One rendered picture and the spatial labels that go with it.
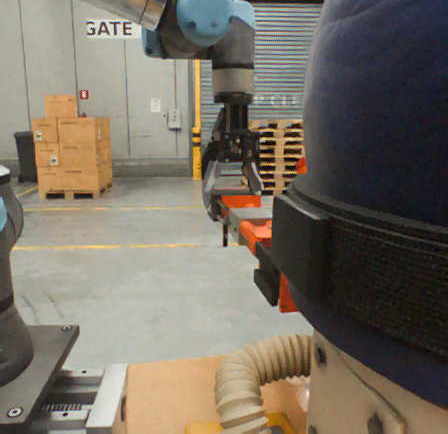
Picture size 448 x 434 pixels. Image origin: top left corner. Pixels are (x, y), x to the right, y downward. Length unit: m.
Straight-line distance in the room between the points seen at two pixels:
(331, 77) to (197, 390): 0.40
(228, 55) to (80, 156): 6.64
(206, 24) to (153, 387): 0.44
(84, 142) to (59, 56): 3.41
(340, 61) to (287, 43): 9.79
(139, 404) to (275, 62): 9.53
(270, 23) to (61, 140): 5.25
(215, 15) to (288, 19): 9.48
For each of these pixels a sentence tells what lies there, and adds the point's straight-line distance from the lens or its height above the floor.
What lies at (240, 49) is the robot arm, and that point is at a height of 1.48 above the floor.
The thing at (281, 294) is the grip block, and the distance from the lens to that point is 0.43.
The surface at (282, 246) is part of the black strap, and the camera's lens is 0.19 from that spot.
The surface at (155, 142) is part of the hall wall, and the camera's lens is 9.78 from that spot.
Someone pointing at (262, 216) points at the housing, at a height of 1.21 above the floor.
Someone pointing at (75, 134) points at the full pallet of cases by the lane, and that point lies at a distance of 7.29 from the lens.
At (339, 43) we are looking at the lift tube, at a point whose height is 1.39.
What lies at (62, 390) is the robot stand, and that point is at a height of 0.98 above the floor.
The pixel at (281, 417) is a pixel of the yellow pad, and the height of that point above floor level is 1.09.
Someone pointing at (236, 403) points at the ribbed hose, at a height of 1.14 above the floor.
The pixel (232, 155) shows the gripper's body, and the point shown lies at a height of 1.30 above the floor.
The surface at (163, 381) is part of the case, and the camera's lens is 0.52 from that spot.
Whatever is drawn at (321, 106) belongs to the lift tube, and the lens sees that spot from 0.18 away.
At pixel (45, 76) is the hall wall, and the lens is 10.31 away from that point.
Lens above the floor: 1.37
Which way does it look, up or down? 11 degrees down
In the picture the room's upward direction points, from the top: straight up
